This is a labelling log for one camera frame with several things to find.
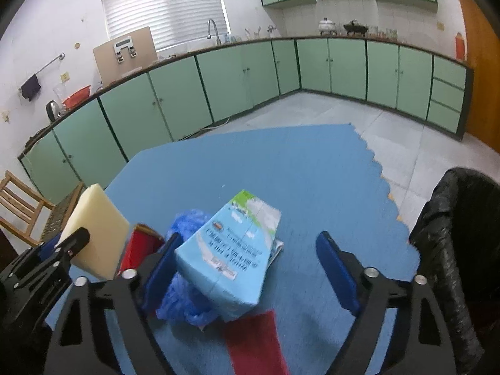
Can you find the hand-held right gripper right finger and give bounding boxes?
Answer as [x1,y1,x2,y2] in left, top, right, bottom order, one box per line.
[316,231,458,375]

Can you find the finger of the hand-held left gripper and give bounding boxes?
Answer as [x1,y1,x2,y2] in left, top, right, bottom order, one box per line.
[38,240,61,260]
[41,227,91,270]

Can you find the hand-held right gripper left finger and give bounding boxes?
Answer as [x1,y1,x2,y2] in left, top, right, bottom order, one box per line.
[44,232,183,375]

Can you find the pale yellow sponge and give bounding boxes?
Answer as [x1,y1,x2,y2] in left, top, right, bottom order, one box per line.
[58,183,130,281]

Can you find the dark red box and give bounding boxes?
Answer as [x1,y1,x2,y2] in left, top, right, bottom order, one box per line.
[117,223,165,274]

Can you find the blue plastic bag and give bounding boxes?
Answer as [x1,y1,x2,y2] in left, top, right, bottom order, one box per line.
[156,209,219,327]

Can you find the light blue carton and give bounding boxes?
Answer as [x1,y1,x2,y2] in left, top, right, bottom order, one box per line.
[174,189,283,319]

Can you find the red printed paper packet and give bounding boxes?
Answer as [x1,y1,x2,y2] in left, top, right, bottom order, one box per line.
[222,309,290,375]

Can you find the trash bin with black bag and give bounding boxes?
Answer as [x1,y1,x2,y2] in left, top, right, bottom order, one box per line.
[408,167,500,375]

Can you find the wooden chair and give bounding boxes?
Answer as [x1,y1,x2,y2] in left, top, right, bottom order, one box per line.
[0,170,84,247]

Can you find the black gas stove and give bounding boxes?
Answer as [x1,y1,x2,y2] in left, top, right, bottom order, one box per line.
[23,133,51,153]

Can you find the blue scalloped table mat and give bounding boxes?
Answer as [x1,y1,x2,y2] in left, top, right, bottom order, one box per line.
[45,124,423,375]

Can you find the steel electric kettle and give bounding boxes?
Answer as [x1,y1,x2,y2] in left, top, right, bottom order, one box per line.
[46,100,63,123]

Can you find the red plastic basin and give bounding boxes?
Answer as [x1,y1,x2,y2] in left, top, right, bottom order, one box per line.
[62,85,92,110]

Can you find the dark hanging towel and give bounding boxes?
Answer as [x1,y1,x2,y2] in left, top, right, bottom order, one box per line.
[20,73,42,102]

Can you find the metal towel bar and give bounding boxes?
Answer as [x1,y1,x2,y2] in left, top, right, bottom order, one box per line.
[17,52,66,94]

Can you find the wooden cutting board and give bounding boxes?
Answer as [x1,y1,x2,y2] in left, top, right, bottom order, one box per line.
[93,27,158,87]

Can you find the white board holder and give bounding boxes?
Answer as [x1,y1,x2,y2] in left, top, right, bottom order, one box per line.
[113,36,138,63]

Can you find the green base cabinets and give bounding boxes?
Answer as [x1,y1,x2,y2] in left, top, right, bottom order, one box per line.
[17,36,475,204]

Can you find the black wok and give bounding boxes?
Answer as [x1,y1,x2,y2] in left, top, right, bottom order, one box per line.
[343,19,368,37]

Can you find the white window blind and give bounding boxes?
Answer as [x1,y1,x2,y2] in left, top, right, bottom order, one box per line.
[98,0,228,52]

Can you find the brown wooden door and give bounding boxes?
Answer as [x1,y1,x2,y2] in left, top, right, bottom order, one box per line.
[453,0,500,153]

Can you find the metal kitchen faucet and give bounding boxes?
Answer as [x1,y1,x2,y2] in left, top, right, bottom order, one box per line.
[206,18,221,45]

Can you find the red thermos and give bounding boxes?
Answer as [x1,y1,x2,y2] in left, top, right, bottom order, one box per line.
[454,31,467,61]

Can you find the white floor cable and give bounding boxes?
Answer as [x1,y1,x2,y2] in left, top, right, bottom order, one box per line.
[183,117,231,139]

